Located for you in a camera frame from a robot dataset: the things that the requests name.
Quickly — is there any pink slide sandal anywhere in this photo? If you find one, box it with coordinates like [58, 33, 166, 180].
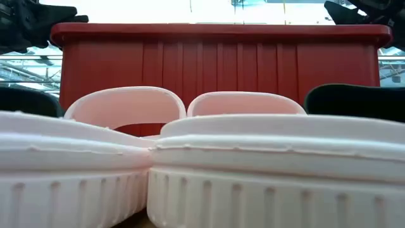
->
[147, 91, 405, 228]
[0, 85, 187, 228]

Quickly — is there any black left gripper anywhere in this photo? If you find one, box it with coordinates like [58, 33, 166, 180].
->
[0, 0, 89, 54]

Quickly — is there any black slide sandal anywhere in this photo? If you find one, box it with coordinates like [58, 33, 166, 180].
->
[0, 87, 66, 118]
[303, 83, 405, 124]

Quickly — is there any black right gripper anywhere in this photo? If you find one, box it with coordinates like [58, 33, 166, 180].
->
[324, 0, 405, 51]

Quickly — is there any red plastic bin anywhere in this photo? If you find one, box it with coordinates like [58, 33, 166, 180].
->
[49, 22, 393, 137]

